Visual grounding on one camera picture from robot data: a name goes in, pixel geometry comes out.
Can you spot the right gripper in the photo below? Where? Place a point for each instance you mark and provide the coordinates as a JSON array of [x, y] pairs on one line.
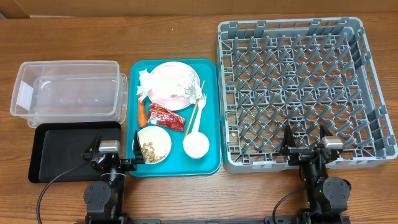
[[303, 154]]

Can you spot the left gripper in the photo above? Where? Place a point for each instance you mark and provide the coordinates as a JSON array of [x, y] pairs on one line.
[[138, 151]]

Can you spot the rice and peanut shells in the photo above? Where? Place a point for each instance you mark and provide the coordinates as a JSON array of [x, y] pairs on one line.
[[152, 154]]

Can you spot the white bowl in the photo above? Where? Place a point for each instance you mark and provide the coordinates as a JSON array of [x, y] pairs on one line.
[[158, 136]]

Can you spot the orange carrot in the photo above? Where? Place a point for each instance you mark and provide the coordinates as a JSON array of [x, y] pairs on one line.
[[141, 113]]

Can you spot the white napkin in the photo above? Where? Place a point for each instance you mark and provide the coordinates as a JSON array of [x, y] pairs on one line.
[[146, 83], [188, 88]]

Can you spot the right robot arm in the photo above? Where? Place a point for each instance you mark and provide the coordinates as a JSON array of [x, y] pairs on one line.
[[327, 196]]

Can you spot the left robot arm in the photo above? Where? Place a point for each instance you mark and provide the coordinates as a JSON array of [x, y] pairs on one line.
[[104, 197]]

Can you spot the grey dishwasher rack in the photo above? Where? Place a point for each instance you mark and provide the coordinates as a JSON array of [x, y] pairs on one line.
[[304, 73]]

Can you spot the red snack wrapper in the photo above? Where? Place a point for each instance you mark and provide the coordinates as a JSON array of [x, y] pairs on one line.
[[158, 115]]

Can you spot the black plastic tray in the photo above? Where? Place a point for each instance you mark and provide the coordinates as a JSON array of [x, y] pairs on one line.
[[58, 147]]

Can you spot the teal plastic tray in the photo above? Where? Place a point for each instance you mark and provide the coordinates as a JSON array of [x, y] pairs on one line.
[[178, 162]]

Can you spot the small white cup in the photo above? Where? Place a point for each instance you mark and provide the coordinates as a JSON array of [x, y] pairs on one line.
[[196, 145]]

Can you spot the pink plate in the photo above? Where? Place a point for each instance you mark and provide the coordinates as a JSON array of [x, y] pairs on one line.
[[164, 90]]

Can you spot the clear plastic bin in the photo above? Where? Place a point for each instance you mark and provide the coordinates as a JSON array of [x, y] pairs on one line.
[[70, 91]]

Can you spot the white plastic fork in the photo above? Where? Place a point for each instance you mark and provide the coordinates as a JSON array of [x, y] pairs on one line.
[[201, 105]]

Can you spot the wooden chopstick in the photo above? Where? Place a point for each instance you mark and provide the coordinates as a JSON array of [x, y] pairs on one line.
[[193, 112]]

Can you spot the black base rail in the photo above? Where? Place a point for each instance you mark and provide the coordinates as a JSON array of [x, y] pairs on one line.
[[266, 220]]

